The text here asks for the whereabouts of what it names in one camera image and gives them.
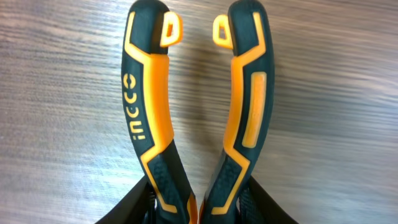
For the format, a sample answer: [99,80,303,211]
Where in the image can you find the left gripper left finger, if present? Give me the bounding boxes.
[96,177,155,224]

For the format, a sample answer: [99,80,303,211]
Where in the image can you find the orange black pliers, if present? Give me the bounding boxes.
[120,0,275,224]

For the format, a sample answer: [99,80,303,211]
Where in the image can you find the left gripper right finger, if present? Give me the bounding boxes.
[238,177,298,224]

